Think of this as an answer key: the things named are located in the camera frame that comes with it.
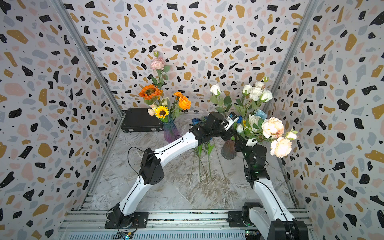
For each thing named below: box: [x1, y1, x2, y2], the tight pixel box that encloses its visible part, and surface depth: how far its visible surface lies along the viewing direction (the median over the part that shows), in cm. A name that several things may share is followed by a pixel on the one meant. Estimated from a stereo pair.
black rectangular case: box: [121, 107, 164, 132], surface depth 115 cm
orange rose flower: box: [179, 95, 192, 110], surface depth 79 cm
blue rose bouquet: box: [192, 118, 200, 125], surface depth 115 cm
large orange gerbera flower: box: [138, 84, 164, 101], surface depth 72 cm
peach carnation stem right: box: [261, 117, 298, 158], surface depth 52 cm
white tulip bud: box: [236, 124, 244, 133], surface depth 76 cm
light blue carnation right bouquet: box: [254, 109, 268, 120], surface depth 75 cm
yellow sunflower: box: [154, 105, 170, 119], surface depth 80 cm
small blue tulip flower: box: [207, 142, 215, 179], surface depth 102 cm
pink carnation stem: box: [150, 50, 171, 89], surface depth 89 cm
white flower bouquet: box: [209, 76, 292, 158], surface depth 73 cm
